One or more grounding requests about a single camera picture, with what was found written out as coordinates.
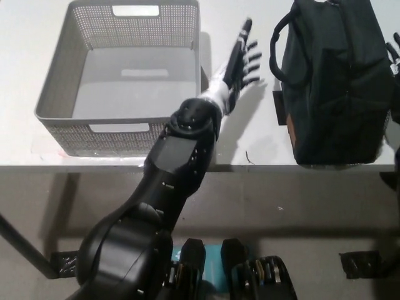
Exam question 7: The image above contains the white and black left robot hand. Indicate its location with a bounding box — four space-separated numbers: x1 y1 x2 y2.
199 17 263 115

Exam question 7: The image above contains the grey perforated plastic basket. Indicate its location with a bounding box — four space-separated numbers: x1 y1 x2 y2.
33 0 209 158

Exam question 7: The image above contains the black floor tape patch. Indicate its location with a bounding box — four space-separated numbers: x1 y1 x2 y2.
339 251 389 279
49 251 79 279

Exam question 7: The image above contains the dark metal table leg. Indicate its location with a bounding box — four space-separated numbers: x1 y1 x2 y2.
0 211 58 279

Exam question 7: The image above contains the dark fabric lunch bag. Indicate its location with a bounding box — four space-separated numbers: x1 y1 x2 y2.
269 0 394 166

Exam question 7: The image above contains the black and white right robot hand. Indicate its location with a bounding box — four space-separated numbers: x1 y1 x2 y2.
385 32 400 76

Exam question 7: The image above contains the black tape patch on table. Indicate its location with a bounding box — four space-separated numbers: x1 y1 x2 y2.
272 89 290 126

